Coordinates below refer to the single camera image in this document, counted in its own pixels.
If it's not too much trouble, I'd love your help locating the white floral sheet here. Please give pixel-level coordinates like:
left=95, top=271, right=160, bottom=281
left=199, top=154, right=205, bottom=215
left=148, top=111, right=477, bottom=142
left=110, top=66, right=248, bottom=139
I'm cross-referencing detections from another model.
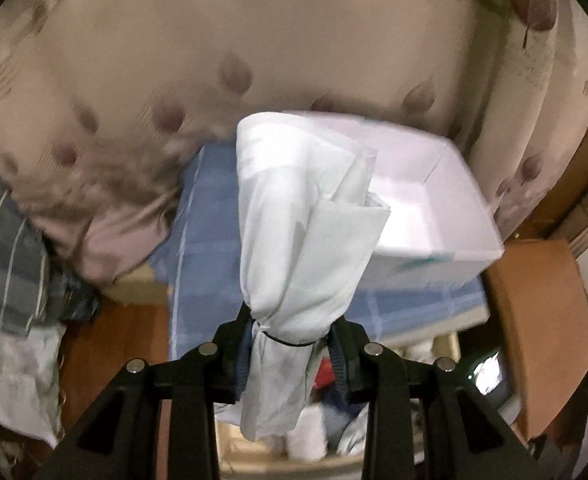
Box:
left=0, top=320, right=69, bottom=448

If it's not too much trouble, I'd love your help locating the grey plaid bedding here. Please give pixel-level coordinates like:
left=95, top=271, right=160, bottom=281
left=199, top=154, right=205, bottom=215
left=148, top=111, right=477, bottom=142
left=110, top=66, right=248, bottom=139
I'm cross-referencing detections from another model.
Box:
left=0, top=130, right=99, bottom=338

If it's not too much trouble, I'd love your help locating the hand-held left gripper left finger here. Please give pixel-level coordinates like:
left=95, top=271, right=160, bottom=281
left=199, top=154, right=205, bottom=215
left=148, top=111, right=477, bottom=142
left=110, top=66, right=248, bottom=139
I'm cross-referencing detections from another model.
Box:
left=36, top=305, right=253, bottom=480

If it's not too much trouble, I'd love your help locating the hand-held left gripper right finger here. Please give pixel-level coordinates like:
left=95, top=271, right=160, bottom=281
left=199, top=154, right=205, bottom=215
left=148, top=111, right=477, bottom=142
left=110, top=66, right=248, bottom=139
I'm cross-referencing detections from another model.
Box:
left=325, top=318, right=550, bottom=480

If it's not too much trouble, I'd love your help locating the white cardboard box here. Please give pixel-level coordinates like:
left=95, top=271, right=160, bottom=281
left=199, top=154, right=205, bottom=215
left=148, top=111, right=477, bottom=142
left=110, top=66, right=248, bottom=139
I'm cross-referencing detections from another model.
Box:
left=284, top=110, right=506, bottom=291

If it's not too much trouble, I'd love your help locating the dark glossy object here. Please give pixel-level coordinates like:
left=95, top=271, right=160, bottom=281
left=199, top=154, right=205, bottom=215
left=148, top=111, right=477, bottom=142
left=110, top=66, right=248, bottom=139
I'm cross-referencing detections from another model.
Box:
left=456, top=342, right=522, bottom=411

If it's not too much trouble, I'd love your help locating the orange-brown wooden chair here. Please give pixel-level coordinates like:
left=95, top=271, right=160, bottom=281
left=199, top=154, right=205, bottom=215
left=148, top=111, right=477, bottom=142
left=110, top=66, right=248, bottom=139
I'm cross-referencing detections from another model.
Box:
left=484, top=240, right=588, bottom=441

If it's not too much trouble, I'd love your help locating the red underwear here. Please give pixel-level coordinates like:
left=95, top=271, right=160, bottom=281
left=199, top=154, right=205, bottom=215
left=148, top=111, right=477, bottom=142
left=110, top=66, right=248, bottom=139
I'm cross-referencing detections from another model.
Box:
left=316, top=357, right=337, bottom=392

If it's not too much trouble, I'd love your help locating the pale blue underwear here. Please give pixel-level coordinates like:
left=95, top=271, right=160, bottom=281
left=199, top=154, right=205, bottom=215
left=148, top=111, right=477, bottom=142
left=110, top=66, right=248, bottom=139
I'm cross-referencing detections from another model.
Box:
left=328, top=400, right=371, bottom=457

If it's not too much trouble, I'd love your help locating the blue checked cloth cover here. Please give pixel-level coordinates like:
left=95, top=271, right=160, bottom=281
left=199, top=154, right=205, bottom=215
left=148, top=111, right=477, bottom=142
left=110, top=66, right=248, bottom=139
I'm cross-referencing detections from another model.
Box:
left=151, top=142, right=492, bottom=361

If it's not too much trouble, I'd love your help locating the beige leaf print curtain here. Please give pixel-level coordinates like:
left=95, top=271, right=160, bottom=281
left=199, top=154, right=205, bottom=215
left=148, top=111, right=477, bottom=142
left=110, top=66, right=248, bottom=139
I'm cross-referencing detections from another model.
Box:
left=0, top=0, right=588, bottom=306

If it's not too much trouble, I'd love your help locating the white cloth underwear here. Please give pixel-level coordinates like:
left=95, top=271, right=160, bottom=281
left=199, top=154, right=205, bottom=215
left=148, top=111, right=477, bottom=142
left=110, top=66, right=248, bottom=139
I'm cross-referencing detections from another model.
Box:
left=235, top=111, right=392, bottom=442

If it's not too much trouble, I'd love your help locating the light wooden drawer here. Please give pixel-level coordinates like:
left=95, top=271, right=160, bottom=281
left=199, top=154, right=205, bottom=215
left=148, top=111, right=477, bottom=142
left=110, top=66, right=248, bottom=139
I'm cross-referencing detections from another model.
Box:
left=214, top=332, right=522, bottom=480

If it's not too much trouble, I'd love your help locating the brown cardboard box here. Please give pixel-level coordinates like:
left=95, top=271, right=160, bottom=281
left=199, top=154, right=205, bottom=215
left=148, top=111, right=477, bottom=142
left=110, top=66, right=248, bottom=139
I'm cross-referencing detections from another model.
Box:
left=106, top=265, right=172, bottom=306

